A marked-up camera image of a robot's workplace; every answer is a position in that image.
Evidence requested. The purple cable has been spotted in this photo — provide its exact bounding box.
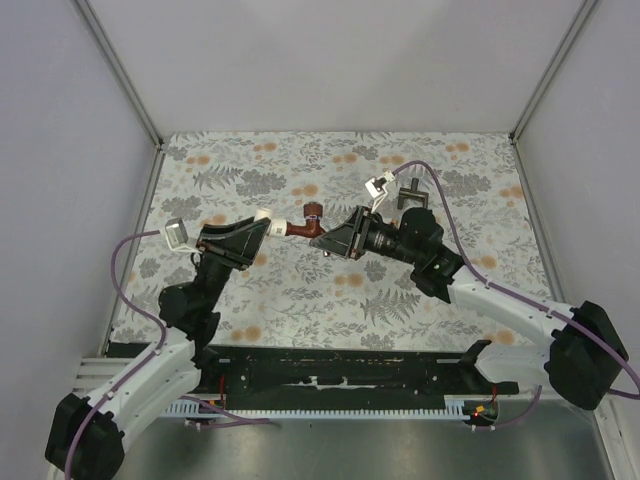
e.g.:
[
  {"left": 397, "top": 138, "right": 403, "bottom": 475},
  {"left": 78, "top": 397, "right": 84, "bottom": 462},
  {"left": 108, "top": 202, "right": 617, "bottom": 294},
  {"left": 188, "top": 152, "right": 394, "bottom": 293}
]
[
  {"left": 63, "top": 229, "right": 274, "bottom": 480},
  {"left": 392, "top": 160, "right": 640, "bottom": 432}
]

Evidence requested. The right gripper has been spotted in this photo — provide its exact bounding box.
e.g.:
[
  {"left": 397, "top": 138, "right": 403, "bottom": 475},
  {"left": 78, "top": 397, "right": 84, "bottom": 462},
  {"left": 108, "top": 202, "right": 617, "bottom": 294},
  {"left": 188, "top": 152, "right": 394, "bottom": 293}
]
[{"left": 312, "top": 205, "right": 421, "bottom": 266}]

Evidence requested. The white pipe elbow fitting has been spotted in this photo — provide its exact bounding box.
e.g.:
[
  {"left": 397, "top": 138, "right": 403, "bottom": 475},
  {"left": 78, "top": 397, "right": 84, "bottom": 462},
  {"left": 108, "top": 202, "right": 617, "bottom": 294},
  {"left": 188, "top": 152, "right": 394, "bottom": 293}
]
[{"left": 254, "top": 208, "right": 288, "bottom": 237}]

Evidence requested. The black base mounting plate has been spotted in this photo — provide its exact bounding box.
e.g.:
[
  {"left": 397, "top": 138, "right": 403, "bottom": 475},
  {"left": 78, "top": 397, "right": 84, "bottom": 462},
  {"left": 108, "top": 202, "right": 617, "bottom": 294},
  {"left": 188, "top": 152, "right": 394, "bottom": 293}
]
[{"left": 195, "top": 345, "right": 519, "bottom": 410}]

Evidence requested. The left aluminium frame post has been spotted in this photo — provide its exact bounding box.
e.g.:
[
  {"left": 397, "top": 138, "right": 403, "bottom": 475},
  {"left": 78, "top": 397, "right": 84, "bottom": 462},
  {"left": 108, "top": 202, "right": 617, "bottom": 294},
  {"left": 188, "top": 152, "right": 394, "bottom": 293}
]
[{"left": 71, "top": 0, "right": 164, "bottom": 149}]

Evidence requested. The grey metal faucet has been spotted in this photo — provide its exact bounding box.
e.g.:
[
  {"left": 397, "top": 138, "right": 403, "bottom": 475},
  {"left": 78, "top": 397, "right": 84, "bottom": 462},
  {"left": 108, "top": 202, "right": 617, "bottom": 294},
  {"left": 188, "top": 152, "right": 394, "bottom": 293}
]
[{"left": 396, "top": 177, "right": 429, "bottom": 211}]

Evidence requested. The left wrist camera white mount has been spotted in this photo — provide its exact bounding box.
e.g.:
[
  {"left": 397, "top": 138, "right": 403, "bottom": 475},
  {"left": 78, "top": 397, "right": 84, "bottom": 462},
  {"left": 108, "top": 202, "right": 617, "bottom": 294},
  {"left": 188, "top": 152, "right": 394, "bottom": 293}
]
[{"left": 163, "top": 218, "right": 199, "bottom": 253}]

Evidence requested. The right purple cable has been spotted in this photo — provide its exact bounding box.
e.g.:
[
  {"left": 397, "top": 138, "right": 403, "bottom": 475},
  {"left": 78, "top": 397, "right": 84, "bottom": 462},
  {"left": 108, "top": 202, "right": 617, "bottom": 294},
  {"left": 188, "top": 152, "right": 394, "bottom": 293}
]
[{"left": 392, "top": 160, "right": 640, "bottom": 432}]

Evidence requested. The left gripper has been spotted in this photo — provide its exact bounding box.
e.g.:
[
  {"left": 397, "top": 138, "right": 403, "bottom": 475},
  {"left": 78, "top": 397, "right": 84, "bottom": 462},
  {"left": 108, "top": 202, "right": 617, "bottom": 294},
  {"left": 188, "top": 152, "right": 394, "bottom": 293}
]
[{"left": 195, "top": 214, "right": 273, "bottom": 312}]

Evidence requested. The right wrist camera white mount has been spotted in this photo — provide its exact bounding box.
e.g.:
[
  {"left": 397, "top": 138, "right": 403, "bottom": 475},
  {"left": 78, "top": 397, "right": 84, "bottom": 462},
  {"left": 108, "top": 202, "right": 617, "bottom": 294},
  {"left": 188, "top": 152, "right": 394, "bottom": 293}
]
[{"left": 365, "top": 170, "right": 395, "bottom": 213}]

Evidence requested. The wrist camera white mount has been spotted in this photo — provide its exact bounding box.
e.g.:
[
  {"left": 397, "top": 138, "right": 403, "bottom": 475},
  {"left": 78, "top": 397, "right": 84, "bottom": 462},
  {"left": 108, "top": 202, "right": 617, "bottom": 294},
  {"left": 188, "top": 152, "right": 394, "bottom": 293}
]
[
  {"left": 365, "top": 170, "right": 395, "bottom": 213},
  {"left": 163, "top": 218, "right": 199, "bottom": 253}
]

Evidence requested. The brown faucet with chrome cap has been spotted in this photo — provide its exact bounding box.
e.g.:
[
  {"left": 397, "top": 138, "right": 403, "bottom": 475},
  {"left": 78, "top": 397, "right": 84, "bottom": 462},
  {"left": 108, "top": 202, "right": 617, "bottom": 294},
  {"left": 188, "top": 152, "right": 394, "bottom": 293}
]
[{"left": 285, "top": 202, "right": 326, "bottom": 239}]

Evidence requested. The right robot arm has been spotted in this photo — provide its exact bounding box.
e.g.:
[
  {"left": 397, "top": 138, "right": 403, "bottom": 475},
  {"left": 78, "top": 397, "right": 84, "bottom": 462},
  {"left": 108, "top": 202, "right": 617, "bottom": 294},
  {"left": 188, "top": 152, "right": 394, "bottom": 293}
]
[{"left": 310, "top": 206, "right": 631, "bottom": 410}]

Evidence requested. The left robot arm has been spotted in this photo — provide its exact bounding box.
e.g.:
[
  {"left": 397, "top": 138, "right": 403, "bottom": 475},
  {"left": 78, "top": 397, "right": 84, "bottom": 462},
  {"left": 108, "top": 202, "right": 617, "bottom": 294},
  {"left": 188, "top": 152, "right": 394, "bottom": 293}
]
[{"left": 45, "top": 210, "right": 271, "bottom": 479}]

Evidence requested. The floral patterned table mat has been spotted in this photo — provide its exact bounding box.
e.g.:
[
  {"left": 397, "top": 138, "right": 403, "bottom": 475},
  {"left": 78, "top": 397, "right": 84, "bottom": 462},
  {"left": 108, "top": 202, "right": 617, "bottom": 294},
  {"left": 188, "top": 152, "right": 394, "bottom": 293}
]
[{"left": 110, "top": 132, "right": 549, "bottom": 351}]

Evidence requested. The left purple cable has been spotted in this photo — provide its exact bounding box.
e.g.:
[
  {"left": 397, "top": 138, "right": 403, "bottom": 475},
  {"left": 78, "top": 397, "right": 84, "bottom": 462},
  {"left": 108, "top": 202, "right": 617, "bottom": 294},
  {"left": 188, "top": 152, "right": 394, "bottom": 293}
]
[{"left": 63, "top": 229, "right": 274, "bottom": 480}]

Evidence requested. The aluminium frame post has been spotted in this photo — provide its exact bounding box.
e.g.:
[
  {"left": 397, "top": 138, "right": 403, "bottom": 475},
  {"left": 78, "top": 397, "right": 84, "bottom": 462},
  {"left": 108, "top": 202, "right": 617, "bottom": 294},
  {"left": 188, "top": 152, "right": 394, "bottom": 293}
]
[
  {"left": 508, "top": 0, "right": 601, "bottom": 144},
  {"left": 71, "top": 0, "right": 164, "bottom": 149}
]

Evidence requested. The white slotted cable duct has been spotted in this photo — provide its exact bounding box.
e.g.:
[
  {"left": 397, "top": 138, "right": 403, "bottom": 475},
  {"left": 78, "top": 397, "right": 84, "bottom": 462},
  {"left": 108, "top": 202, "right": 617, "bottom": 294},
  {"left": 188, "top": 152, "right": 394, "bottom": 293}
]
[{"left": 160, "top": 400, "right": 471, "bottom": 421}]

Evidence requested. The aluminium rail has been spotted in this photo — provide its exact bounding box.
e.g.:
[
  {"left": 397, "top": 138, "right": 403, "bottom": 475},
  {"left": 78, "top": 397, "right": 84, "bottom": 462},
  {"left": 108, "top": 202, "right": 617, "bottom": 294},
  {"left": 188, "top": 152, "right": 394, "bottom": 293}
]
[{"left": 72, "top": 358, "right": 132, "bottom": 395}]

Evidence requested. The right aluminium frame post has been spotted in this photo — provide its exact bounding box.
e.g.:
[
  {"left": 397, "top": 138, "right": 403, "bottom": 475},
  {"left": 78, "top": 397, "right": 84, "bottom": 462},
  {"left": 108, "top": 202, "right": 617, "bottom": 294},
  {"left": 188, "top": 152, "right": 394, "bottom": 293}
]
[{"left": 508, "top": 0, "right": 601, "bottom": 144}]

